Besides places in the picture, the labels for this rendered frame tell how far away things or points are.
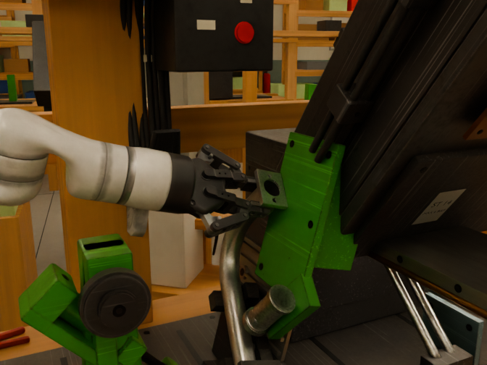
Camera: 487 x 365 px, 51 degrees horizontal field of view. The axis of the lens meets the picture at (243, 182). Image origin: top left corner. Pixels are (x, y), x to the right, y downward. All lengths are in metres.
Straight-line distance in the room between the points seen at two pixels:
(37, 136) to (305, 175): 0.32
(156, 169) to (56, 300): 0.18
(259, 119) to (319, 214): 0.49
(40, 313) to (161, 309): 0.51
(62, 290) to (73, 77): 0.41
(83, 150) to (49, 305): 0.17
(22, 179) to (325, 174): 0.34
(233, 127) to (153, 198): 0.48
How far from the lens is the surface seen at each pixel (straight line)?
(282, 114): 1.11
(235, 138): 1.07
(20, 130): 0.57
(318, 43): 8.13
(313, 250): 0.64
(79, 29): 0.88
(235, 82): 10.27
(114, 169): 0.59
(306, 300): 0.63
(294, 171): 0.69
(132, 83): 0.89
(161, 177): 0.61
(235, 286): 0.75
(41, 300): 0.58
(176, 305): 1.08
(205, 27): 0.82
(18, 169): 0.58
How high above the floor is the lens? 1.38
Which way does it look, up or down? 14 degrees down
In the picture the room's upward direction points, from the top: straight up
